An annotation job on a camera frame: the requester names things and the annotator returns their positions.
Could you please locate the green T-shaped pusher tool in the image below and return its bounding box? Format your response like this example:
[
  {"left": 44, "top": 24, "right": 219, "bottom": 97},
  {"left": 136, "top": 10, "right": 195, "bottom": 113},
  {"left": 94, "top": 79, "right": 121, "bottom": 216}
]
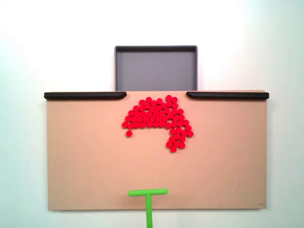
[{"left": 127, "top": 188, "right": 169, "bottom": 228}]

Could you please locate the grey rectangular tray container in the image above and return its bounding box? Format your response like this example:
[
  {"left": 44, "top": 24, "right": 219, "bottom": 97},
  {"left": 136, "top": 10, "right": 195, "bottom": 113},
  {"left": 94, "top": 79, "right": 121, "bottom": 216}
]
[{"left": 114, "top": 45, "right": 199, "bottom": 92}]

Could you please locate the beige flat board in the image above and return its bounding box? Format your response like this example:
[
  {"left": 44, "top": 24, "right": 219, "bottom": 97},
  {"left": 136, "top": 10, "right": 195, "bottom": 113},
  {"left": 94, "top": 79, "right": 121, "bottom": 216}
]
[{"left": 45, "top": 89, "right": 269, "bottom": 211}]

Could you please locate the red cylindrical granules pile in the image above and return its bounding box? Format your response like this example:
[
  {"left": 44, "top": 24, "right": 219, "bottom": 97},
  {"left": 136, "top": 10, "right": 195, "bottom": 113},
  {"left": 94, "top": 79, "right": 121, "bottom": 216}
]
[{"left": 121, "top": 95, "right": 194, "bottom": 153}]

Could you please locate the black edge rail strip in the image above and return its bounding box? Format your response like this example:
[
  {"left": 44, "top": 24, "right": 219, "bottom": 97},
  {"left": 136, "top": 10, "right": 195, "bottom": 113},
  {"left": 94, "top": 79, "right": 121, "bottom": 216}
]
[
  {"left": 44, "top": 92, "right": 127, "bottom": 101},
  {"left": 186, "top": 91, "right": 270, "bottom": 101}
]

